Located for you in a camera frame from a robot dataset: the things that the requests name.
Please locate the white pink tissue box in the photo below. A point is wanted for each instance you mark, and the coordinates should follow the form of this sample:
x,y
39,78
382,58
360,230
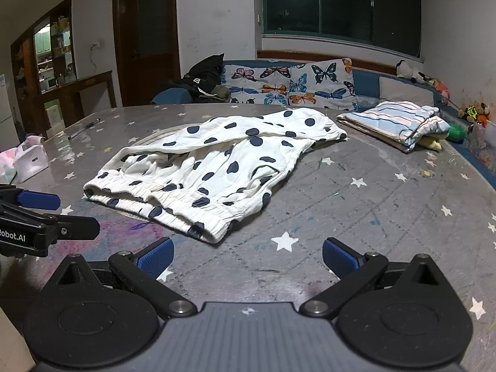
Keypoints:
x,y
24,161

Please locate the green ball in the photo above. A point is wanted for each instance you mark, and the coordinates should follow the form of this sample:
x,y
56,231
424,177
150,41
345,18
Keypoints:
x,y
456,134

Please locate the dark green window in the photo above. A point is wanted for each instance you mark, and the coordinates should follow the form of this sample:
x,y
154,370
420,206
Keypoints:
x,y
393,25

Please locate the wooden side table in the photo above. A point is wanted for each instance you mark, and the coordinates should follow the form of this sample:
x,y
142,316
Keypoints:
x,y
70,100

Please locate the white refrigerator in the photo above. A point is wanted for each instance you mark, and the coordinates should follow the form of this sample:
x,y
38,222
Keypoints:
x,y
8,134

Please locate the colourful toy pile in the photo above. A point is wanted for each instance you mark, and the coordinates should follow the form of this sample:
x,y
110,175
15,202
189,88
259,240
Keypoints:
x,y
465,115

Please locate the yellow cloth under stack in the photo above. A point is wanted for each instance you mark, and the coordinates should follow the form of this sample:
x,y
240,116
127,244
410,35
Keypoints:
x,y
432,142

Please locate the white plush toy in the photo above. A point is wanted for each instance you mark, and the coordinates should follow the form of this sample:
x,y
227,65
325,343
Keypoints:
x,y
404,70

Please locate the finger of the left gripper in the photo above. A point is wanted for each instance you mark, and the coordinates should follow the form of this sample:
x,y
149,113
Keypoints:
x,y
69,227
28,199

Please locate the white polka dot garment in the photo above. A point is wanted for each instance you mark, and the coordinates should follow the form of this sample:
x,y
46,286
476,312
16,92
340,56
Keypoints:
x,y
203,178

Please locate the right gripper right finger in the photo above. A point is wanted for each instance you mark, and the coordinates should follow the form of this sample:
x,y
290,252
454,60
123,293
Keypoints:
x,y
357,274

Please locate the folded striped blue cloth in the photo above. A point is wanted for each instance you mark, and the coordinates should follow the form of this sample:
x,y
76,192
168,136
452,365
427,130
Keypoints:
x,y
400,124

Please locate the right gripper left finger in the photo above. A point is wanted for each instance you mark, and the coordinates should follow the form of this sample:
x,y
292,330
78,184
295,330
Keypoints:
x,y
139,273

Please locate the black bag on sofa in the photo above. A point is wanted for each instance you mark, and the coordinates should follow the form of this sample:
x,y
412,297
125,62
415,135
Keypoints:
x,y
203,81

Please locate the grey cushion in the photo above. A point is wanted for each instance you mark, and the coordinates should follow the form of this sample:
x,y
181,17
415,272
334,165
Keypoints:
x,y
392,90

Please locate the wooden display cabinet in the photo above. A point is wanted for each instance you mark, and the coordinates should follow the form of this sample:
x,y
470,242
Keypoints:
x,y
42,60

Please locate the black pen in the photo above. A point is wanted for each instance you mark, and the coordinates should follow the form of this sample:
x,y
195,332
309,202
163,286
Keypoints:
x,y
84,128

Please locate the dark wooden door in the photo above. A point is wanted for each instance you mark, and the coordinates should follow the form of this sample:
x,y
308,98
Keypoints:
x,y
146,48

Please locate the butterfly print pillow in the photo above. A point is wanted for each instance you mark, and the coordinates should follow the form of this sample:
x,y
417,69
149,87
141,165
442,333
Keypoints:
x,y
325,84

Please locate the blue sofa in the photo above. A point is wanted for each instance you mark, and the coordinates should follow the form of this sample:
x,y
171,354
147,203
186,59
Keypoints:
x,y
476,147

